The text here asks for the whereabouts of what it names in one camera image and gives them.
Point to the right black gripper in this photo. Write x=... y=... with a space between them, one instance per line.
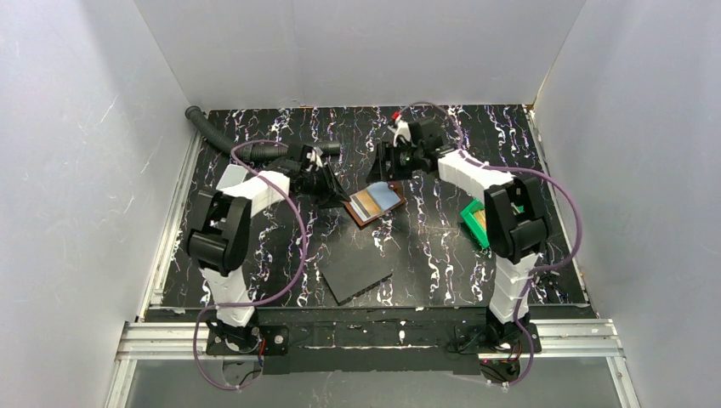
x=386 y=160

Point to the white plastic box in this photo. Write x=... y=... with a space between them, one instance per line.
x=232 y=176

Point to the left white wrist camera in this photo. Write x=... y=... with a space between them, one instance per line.
x=315 y=159

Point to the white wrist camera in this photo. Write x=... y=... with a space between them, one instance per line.
x=315 y=159
x=401 y=131

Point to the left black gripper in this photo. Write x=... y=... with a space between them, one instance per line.
x=320 y=181

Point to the brown leather card holder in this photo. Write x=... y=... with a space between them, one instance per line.
x=363 y=210

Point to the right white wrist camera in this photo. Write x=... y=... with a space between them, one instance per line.
x=401 y=131

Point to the black foam block front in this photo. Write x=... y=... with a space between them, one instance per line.
x=353 y=278

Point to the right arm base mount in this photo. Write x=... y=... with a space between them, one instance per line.
x=506 y=350

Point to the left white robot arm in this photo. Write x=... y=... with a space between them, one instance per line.
x=219 y=233

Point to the cards in green tray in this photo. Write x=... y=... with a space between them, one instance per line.
x=480 y=219

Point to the green plastic card tray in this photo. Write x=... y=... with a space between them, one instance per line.
x=499 y=215

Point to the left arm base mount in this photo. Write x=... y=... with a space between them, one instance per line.
x=254 y=341

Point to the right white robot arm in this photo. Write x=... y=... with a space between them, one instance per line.
x=517 y=224

